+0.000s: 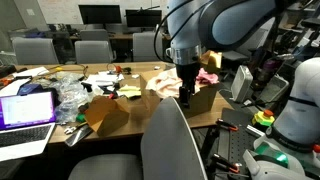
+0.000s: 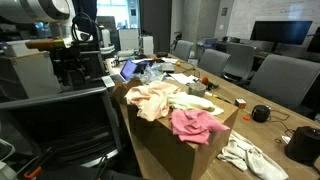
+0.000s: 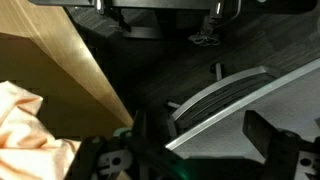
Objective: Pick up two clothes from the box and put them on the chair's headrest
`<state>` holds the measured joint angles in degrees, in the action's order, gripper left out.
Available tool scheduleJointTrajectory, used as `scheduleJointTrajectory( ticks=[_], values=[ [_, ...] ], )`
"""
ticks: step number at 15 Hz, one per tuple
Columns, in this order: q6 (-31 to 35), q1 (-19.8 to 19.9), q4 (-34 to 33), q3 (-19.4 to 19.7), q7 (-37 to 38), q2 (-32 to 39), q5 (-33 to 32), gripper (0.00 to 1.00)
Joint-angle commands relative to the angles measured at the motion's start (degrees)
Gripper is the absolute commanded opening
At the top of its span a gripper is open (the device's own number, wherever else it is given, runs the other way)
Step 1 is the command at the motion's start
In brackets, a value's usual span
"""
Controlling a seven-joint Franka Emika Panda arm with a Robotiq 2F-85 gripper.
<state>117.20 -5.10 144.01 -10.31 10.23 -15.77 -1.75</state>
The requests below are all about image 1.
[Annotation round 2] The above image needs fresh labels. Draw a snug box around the silver laptop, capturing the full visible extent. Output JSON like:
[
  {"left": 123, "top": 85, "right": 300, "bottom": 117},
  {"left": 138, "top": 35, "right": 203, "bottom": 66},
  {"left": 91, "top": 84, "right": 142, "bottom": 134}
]
[{"left": 0, "top": 92, "right": 56, "bottom": 161}]

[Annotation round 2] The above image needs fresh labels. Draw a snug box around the small open cardboard box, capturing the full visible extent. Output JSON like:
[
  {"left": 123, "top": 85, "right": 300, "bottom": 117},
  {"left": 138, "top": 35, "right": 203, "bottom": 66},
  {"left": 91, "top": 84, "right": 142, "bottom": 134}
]
[{"left": 85, "top": 96, "right": 130, "bottom": 137}]

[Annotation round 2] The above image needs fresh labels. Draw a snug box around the yellow green sticky cloth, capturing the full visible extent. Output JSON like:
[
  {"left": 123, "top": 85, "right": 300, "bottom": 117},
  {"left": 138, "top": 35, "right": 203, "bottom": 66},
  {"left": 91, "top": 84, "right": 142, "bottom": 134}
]
[{"left": 118, "top": 85, "right": 141, "bottom": 98}]

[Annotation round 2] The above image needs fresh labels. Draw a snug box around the grey chair far left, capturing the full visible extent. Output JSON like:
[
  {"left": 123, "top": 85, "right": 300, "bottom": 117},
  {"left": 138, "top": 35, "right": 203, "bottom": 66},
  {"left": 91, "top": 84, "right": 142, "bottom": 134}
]
[{"left": 12, "top": 38, "right": 59, "bottom": 65}]

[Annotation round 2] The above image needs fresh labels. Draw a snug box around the grey chair right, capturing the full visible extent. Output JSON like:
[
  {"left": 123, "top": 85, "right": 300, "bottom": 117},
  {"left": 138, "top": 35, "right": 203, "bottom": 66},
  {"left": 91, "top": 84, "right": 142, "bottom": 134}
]
[{"left": 133, "top": 32, "right": 163, "bottom": 62}]

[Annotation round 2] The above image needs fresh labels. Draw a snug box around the black monitor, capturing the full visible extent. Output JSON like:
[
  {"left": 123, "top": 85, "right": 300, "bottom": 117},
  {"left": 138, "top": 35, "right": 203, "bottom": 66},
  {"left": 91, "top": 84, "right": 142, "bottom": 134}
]
[
  {"left": 79, "top": 5, "right": 122, "bottom": 24},
  {"left": 125, "top": 9, "right": 162, "bottom": 28}
]

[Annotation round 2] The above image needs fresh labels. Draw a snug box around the large cardboard box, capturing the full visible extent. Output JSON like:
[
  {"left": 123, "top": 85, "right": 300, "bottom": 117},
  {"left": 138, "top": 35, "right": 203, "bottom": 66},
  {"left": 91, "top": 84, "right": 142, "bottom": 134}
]
[{"left": 140, "top": 70, "right": 219, "bottom": 117}]

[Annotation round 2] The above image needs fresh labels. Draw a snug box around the pink cloth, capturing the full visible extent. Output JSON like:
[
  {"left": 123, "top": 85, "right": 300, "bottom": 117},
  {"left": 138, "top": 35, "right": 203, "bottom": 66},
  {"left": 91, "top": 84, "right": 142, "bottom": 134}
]
[{"left": 196, "top": 68, "right": 219, "bottom": 84}]

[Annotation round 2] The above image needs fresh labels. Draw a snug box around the grey office chair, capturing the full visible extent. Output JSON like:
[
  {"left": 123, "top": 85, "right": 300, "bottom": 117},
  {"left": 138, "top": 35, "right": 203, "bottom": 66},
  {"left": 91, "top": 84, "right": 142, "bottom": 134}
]
[{"left": 68, "top": 97, "right": 208, "bottom": 180}]

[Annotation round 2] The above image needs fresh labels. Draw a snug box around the yellow emergency stop button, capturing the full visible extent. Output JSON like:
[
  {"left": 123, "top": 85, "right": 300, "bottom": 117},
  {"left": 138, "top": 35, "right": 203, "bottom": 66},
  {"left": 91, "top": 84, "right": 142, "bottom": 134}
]
[{"left": 252, "top": 109, "right": 275, "bottom": 126}]

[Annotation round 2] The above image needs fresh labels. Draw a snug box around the black monitor left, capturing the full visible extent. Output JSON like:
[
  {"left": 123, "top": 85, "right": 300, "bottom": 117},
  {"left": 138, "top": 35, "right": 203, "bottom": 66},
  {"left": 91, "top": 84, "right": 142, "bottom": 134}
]
[{"left": 79, "top": 5, "right": 122, "bottom": 24}]

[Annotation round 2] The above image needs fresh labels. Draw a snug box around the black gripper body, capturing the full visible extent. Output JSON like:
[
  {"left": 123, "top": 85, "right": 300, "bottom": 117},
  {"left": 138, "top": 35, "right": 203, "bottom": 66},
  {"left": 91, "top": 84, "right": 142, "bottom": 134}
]
[{"left": 176, "top": 63, "right": 200, "bottom": 94}]

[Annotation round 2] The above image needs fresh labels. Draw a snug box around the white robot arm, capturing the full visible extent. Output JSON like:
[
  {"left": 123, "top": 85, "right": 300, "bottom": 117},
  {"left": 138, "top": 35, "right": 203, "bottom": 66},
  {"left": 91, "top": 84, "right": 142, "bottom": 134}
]
[{"left": 167, "top": 0, "right": 282, "bottom": 107}]

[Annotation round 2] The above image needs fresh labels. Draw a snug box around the crumpled clear plastic bag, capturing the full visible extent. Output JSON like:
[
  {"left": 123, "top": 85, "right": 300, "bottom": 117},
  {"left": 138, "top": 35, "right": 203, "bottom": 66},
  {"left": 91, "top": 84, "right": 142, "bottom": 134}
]
[{"left": 50, "top": 75, "right": 88, "bottom": 123}]

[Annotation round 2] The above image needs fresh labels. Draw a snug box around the black monitor right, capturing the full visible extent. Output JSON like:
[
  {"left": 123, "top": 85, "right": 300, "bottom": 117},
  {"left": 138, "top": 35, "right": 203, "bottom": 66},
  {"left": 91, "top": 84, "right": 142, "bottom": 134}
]
[{"left": 125, "top": 9, "right": 162, "bottom": 28}]

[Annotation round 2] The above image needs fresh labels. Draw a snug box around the white space heater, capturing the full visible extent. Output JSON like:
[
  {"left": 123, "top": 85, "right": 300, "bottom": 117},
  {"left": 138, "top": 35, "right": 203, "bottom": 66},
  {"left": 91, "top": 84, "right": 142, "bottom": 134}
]
[{"left": 231, "top": 65, "right": 253, "bottom": 103}]

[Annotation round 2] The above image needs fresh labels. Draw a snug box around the grey chair middle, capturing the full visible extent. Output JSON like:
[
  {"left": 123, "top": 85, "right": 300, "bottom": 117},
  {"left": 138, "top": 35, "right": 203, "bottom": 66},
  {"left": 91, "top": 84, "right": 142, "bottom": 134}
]
[{"left": 75, "top": 41, "right": 113, "bottom": 64}]

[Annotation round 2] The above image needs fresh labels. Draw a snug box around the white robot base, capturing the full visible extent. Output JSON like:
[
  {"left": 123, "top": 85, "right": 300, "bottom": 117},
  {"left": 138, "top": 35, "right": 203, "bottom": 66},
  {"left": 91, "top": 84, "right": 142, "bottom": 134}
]
[{"left": 243, "top": 57, "right": 320, "bottom": 180}]

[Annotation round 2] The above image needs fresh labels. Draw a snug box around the peach cloth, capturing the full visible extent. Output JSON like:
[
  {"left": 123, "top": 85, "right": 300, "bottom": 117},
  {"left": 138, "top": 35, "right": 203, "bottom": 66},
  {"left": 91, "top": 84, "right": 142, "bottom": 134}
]
[{"left": 146, "top": 68, "right": 182, "bottom": 98}]

